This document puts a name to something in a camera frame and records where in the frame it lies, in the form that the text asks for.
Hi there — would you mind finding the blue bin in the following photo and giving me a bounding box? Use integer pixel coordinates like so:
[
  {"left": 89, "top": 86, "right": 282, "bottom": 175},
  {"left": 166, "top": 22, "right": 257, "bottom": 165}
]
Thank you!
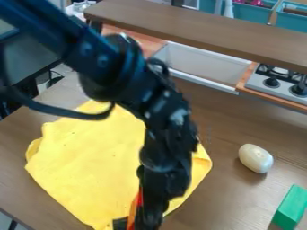
[
  {"left": 274, "top": 0, "right": 307, "bottom": 34},
  {"left": 231, "top": 0, "right": 282, "bottom": 25}
]

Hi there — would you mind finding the toy sink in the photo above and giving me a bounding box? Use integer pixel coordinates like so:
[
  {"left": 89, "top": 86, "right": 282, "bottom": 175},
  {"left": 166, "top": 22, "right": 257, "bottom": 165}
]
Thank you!
[{"left": 152, "top": 40, "right": 255, "bottom": 96}]

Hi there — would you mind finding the yellow cloth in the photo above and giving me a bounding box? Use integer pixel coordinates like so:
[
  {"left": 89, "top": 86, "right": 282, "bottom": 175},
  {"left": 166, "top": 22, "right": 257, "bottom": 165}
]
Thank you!
[{"left": 23, "top": 99, "right": 214, "bottom": 230}]

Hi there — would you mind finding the toy stove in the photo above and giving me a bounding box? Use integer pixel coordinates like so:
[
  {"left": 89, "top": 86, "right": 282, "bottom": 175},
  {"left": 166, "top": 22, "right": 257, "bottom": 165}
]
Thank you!
[{"left": 243, "top": 62, "right": 307, "bottom": 106}]

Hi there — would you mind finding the green block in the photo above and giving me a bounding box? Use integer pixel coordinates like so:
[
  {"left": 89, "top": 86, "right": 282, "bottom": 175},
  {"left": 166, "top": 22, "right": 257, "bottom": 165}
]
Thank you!
[{"left": 270, "top": 183, "right": 307, "bottom": 230}]

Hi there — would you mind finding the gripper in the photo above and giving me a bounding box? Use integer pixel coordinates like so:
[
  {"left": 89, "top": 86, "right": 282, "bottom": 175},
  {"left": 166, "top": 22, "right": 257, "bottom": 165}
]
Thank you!
[{"left": 133, "top": 155, "right": 195, "bottom": 230}]

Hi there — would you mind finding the white toy egg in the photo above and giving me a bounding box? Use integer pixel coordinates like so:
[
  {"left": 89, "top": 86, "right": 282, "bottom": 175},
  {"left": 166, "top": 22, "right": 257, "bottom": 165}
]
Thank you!
[{"left": 237, "top": 143, "right": 275, "bottom": 174}]

